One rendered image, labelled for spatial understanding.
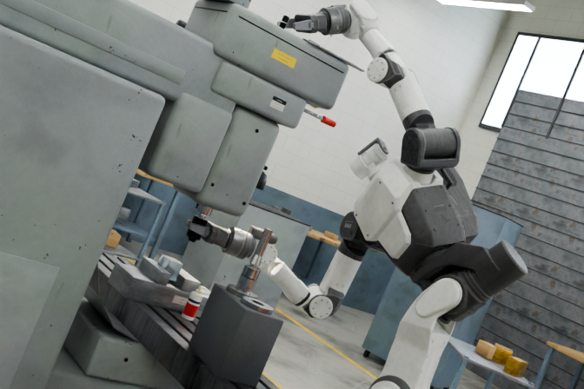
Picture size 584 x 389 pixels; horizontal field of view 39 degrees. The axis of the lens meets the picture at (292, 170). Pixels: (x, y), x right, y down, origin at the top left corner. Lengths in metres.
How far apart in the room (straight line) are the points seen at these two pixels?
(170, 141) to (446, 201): 0.82
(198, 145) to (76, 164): 0.41
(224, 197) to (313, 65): 0.48
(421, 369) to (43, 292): 1.05
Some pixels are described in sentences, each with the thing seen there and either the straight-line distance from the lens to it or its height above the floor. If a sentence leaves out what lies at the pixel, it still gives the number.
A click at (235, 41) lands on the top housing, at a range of 2.36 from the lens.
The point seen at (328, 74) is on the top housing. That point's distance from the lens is 2.55.
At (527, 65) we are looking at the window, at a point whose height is 4.16.
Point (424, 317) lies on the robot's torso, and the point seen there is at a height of 1.28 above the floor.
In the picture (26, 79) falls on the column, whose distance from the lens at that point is 2.05.
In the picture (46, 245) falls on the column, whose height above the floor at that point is 1.10.
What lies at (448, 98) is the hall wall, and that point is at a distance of 12.19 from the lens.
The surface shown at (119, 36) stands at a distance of 2.24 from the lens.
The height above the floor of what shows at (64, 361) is 0.76.
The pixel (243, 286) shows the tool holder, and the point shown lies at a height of 1.17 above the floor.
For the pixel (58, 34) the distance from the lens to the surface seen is 2.18.
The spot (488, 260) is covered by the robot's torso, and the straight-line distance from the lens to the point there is 2.33.
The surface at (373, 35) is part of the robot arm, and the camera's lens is 2.61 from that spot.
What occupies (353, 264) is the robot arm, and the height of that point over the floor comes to 1.31.
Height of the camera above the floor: 1.51
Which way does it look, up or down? level
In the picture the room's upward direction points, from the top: 23 degrees clockwise
